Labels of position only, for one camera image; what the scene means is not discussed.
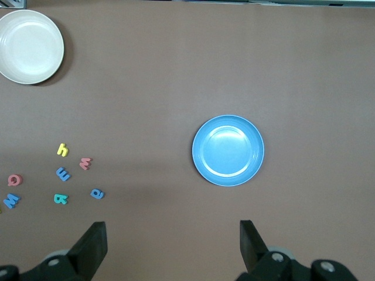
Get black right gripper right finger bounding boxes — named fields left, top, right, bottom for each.
left=238, top=220, right=311, bottom=281

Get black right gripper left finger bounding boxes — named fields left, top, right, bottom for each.
left=20, top=221, right=108, bottom=281

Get blue lowercase letter m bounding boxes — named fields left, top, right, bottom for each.
left=55, top=167, right=72, bottom=183

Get blue capital letter W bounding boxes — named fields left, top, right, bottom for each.
left=3, top=193, right=21, bottom=210

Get red capital letter Q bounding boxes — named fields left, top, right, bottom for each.
left=7, top=173, right=24, bottom=187

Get blue plate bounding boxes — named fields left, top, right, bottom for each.
left=192, top=114, right=265, bottom=187

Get beige plate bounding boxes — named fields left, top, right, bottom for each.
left=0, top=9, right=65, bottom=85

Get metal mounting bracket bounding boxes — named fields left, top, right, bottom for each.
left=0, top=0, right=26, bottom=9

